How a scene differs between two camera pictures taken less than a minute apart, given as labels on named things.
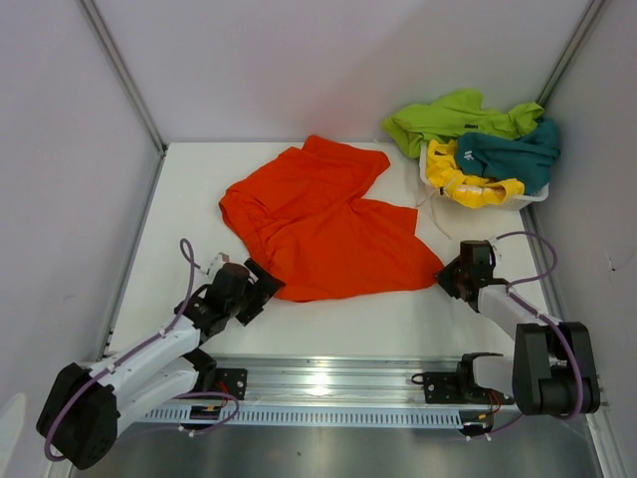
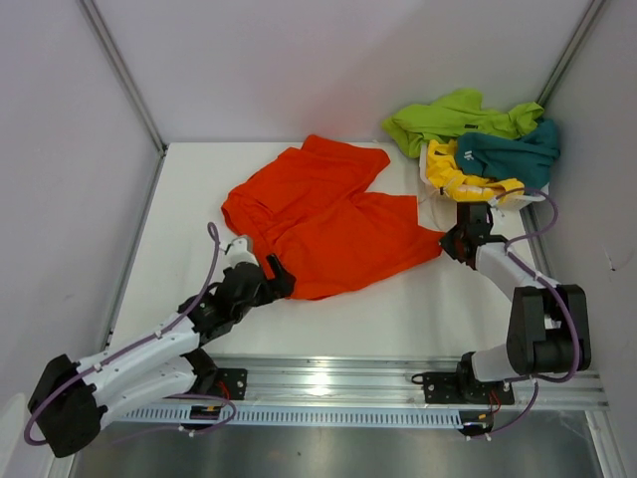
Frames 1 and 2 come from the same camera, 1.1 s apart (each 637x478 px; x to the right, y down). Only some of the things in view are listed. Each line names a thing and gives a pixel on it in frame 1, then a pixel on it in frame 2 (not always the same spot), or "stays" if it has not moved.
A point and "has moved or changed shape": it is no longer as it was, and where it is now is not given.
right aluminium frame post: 567,55 stays
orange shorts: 303,213 has moved or changed shape
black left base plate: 231,380 stays
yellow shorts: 471,191 stays
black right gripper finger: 445,280 to 448,242
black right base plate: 442,387 stays
